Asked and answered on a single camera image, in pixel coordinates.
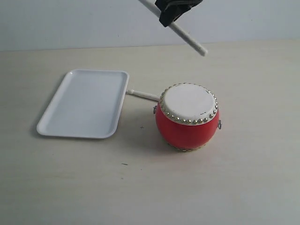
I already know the white rectangular plastic tray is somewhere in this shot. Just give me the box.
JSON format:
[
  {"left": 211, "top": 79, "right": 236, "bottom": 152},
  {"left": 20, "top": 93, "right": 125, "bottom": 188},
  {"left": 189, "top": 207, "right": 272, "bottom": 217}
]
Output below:
[{"left": 37, "top": 69, "right": 129, "bottom": 139}]

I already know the small red drum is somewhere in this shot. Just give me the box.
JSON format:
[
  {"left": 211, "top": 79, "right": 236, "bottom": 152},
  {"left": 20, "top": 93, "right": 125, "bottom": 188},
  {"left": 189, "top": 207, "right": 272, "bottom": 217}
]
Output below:
[{"left": 154, "top": 83, "right": 222, "bottom": 151}]

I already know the wooden drumstick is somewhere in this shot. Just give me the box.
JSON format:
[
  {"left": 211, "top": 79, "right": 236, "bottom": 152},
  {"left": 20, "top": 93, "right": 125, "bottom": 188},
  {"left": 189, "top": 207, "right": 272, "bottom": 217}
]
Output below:
[
  {"left": 139, "top": 0, "right": 208, "bottom": 57},
  {"left": 126, "top": 90, "right": 160, "bottom": 102}
]

